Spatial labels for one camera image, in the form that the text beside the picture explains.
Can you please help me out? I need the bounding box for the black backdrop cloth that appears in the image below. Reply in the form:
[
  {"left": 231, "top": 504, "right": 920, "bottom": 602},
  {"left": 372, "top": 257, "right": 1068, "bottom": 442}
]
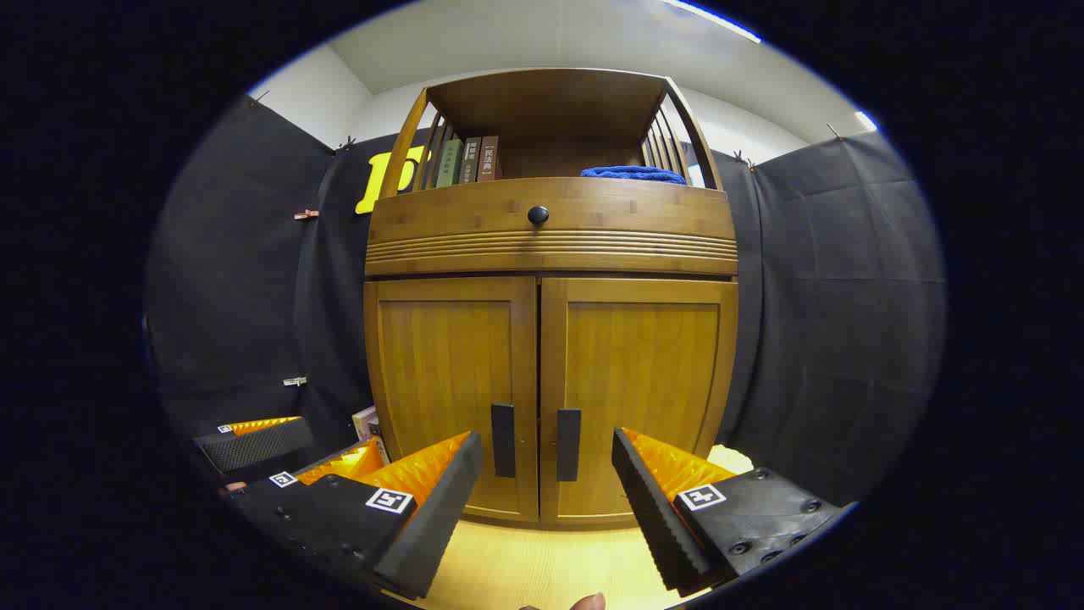
[{"left": 144, "top": 95, "right": 947, "bottom": 509}]

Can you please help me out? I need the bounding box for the wooden shoe cabinet door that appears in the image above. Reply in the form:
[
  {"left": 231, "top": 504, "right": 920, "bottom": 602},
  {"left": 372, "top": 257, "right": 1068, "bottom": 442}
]
[
  {"left": 540, "top": 277, "right": 739, "bottom": 527},
  {"left": 366, "top": 277, "right": 539, "bottom": 523}
]

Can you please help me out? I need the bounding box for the wooden double-door shoe cabinet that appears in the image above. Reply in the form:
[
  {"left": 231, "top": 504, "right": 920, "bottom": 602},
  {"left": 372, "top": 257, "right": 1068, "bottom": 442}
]
[{"left": 364, "top": 68, "right": 739, "bottom": 530}]

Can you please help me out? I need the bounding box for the wooden drawer with black knob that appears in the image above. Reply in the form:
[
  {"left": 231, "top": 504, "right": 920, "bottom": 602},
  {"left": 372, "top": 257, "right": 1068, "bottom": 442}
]
[{"left": 367, "top": 176, "right": 738, "bottom": 277}]

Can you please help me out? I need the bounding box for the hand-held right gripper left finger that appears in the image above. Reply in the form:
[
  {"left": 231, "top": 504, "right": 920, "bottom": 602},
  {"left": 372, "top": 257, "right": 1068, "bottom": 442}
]
[{"left": 241, "top": 430, "right": 484, "bottom": 600}]

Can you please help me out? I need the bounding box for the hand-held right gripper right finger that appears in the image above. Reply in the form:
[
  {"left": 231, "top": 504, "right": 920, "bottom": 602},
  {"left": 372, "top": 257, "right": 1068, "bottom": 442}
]
[{"left": 611, "top": 427, "right": 849, "bottom": 596}]

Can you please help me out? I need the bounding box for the green book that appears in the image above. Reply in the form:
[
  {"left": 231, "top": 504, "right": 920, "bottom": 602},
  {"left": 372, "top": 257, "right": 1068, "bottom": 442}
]
[{"left": 436, "top": 138, "right": 464, "bottom": 189}]

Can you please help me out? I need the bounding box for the long ceiling light strip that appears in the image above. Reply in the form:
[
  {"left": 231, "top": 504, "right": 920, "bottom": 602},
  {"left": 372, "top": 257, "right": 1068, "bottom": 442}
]
[{"left": 661, "top": 0, "right": 763, "bottom": 43}]

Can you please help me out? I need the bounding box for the folded blue cloth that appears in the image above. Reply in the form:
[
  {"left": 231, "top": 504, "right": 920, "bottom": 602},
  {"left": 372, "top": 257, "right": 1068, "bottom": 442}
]
[{"left": 581, "top": 165, "right": 687, "bottom": 186}]

